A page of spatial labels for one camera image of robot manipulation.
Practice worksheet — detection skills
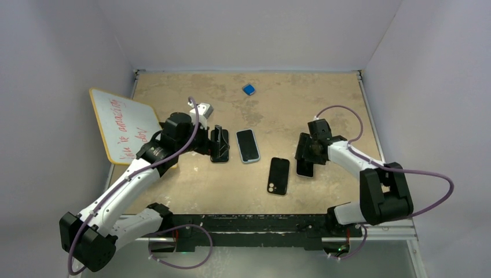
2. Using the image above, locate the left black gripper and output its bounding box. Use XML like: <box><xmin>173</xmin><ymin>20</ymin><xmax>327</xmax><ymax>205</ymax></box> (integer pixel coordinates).
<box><xmin>177</xmin><ymin>119</ymin><xmax>228</xmax><ymax>158</ymax></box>

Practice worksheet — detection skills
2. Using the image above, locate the black phone with camera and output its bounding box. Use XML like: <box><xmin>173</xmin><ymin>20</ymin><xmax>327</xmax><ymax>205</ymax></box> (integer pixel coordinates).
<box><xmin>210</xmin><ymin>129</ymin><xmax>230</xmax><ymax>164</ymax></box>

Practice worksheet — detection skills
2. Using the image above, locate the light blue phone case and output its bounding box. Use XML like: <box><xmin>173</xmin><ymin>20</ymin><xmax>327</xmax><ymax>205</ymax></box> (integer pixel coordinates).
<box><xmin>234</xmin><ymin>129</ymin><xmax>262</xmax><ymax>165</ymax></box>

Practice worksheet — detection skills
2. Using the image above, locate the black phone case edge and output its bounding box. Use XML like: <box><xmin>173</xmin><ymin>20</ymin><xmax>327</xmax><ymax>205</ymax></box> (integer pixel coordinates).
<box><xmin>267</xmin><ymin>157</ymin><xmax>290</xmax><ymax>196</ymax></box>

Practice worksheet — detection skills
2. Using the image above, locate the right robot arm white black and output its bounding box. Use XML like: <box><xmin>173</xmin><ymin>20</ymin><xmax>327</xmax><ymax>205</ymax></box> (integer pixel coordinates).
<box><xmin>295</xmin><ymin>119</ymin><xmax>413</xmax><ymax>236</ymax></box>

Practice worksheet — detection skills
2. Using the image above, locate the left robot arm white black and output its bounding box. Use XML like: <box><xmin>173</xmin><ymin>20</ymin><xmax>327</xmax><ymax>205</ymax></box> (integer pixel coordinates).
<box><xmin>59</xmin><ymin>112</ymin><xmax>229</xmax><ymax>276</ymax></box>

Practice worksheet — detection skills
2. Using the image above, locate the blue eraser block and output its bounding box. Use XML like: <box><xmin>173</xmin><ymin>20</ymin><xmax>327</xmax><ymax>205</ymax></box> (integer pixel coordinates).
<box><xmin>242</xmin><ymin>84</ymin><xmax>256</xmax><ymax>96</ymax></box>

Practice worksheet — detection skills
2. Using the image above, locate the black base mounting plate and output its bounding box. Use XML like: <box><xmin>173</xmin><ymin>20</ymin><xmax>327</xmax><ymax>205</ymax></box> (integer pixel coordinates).
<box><xmin>135</xmin><ymin>214</ymin><xmax>363</xmax><ymax>253</ymax></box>

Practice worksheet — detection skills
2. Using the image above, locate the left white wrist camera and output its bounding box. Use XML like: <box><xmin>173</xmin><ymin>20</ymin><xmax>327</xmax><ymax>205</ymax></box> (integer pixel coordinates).
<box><xmin>188</xmin><ymin>101</ymin><xmax>214</xmax><ymax>130</ymax></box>

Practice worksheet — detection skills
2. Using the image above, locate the white whiteboard yellow frame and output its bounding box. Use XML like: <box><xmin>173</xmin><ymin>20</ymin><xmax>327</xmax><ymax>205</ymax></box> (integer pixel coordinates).
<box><xmin>89</xmin><ymin>88</ymin><xmax>161</xmax><ymax>165</ymax></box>

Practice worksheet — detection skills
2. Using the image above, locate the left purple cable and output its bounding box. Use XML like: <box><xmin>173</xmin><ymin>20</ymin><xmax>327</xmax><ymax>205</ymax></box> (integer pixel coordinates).
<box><xmin>67</xmin><ymin>96</ymin><xmax>213</xmax><ymax>277</ymax></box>

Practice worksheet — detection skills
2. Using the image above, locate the aluminium frame rail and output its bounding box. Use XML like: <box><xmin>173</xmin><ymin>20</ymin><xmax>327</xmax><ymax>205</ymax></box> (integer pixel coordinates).
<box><xmin>69</xmin><ymin>214</ymin><xmax>427</xmax><ymax>278</ymax></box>

